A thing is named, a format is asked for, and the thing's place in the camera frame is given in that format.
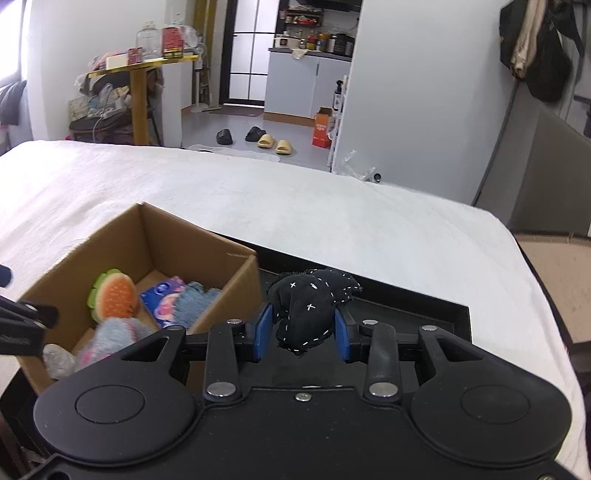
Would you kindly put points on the black slipper far left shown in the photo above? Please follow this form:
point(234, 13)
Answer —
point(224, 137)

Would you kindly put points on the orange cardboard box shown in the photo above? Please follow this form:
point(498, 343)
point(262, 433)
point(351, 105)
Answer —
point(322, 127)

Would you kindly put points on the grey pink plush toy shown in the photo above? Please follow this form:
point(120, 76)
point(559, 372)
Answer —
point(111, 336)

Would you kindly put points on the white bed blanket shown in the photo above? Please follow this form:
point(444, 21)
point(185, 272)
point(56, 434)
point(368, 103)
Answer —
point(55, 194)

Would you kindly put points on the brown cardboard box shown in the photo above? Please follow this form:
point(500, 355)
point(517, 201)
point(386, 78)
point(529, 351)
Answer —
point(149, 245)

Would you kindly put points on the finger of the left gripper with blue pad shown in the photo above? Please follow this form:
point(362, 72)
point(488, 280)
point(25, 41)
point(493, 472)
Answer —
point(23, 326)
point(5, 276)

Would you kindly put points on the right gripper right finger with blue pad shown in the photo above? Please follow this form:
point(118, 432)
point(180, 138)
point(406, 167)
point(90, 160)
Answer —
point(471, 405)

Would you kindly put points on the hanging dark clothes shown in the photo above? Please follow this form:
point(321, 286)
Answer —
point(541, 45)

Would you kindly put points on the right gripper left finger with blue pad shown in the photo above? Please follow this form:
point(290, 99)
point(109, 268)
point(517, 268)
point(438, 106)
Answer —
point(139, 401)

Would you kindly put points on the right beige slipper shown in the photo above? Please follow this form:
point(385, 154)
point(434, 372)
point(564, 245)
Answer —
point(284, 148)

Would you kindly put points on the clear glass jar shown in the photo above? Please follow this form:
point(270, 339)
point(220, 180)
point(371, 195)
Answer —
point(148, 41)

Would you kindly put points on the blue grey knitted toy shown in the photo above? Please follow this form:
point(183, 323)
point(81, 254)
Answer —
point(192, 302)

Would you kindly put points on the burger plush toy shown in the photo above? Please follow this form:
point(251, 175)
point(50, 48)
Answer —
point(113, 295)

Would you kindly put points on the red printed box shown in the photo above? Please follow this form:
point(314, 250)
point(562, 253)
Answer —
point(172, 43)

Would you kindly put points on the left beige slipper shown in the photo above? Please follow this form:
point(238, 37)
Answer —
point(267, 141)

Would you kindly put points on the white foam block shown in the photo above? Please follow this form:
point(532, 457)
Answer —
point(116, 61)

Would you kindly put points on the black slipper near beige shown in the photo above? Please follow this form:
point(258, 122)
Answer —
point(254, 134)

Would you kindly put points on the white kitchen cabinet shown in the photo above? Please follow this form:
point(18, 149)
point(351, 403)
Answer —
point(297, 88)

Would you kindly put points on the colourful soft pouch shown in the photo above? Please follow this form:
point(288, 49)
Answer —
point(159, 300)

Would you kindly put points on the black stitched plush toy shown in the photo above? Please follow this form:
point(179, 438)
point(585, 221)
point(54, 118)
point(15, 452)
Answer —
point(304, 306)

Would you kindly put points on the yellow round side table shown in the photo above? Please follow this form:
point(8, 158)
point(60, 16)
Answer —
point(138, 89)

